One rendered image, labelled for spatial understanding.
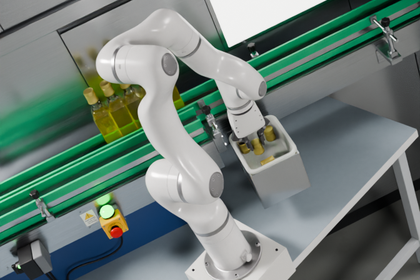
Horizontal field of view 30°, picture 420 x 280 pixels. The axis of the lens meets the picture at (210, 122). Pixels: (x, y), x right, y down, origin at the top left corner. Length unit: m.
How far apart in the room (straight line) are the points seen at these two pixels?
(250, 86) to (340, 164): 0.61
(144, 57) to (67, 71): 0.75
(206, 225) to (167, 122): 0.37
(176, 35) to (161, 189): 0.43
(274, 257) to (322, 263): 1.08
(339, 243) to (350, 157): 0.82
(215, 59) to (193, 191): 0.38
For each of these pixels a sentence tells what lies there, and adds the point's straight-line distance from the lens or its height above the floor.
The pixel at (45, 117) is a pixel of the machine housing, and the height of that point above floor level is 1.22.
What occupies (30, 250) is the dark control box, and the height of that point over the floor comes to 1.00.
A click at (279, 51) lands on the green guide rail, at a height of 1.12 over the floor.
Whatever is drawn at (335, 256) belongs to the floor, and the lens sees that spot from 3.46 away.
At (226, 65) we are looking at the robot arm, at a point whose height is 1.40.
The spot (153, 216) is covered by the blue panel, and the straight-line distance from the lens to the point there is 2.70.
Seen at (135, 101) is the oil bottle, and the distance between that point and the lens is 2.54.
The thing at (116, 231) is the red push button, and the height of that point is 0.97.
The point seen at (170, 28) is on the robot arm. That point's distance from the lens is 2.05.
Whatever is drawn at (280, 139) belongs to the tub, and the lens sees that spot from 2.62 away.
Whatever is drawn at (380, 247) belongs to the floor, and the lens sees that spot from 3.45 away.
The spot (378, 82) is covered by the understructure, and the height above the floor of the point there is 0.70.
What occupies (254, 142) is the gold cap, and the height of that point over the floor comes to 1.02.
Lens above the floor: 2.66
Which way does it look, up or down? 38 degrees down
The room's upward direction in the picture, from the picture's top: 24 degrees counter-clockwise
